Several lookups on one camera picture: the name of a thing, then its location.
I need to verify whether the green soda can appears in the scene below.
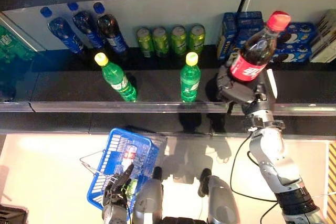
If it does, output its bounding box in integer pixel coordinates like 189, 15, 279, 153
135, 26, 155, 58
188, 24, 206, 55
170, 25, 187, 56
152, 26, 170, 58

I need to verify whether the green soda bottle yellow cap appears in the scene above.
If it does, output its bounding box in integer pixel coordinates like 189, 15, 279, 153
0, 23, 36, 66
180, 51, 202, 103
93, 52, 138, 103

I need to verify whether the small Pepsi bottle blue label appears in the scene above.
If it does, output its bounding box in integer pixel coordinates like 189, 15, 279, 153
39, 6, 86, 56
93, 2, 129, 57
67, 2, 106, 50

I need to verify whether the cola bottle red cap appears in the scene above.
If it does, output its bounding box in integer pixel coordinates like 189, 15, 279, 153
229, 10, 292, 83

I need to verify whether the clear water bottle red cap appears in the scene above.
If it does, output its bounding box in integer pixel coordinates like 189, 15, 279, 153
119, 144, 139, 174

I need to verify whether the black robot torso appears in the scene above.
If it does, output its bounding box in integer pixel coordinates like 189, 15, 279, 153
162, 216, 209, 224

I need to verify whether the white carton box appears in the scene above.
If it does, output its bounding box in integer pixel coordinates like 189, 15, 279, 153
318, 8, 336, 41

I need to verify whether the black shelf upright post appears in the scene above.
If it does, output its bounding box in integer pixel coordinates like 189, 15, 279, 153
237, 0, 253, 14

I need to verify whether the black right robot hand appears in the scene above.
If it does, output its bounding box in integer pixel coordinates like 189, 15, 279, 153
216, 52, 278, 116

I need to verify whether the silver right robot leg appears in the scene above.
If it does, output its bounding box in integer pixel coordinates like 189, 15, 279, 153
198, 168, 241, 224

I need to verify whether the small blue cookie box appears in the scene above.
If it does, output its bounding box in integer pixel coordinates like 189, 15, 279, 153
236, 10, 265, 27

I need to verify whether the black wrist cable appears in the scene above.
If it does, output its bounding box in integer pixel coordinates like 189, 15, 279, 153
229, 132, 279, 204

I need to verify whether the blue plastic shopping basket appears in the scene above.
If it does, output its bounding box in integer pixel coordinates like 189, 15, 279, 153
79, 127, 160, 211

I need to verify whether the tall blue cookie box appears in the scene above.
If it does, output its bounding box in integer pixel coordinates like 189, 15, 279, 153
217, 12, 238, 61

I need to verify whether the blue Oreo cookie box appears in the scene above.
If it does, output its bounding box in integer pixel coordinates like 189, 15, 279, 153
235, 22, 317, 50
269, 45, 313, 64

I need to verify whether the black low display stand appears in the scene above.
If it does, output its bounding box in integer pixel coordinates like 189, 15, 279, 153
0, 204, 28, 224

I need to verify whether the cream carton box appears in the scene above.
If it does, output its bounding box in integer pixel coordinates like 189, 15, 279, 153
309, 31, 336, 64

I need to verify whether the white shelf divider panel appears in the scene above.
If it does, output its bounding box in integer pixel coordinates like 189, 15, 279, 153
0, 11, 47, 52

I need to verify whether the yellow black hazard tape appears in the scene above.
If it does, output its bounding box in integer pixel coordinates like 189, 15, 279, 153
327, 141, 336, 224

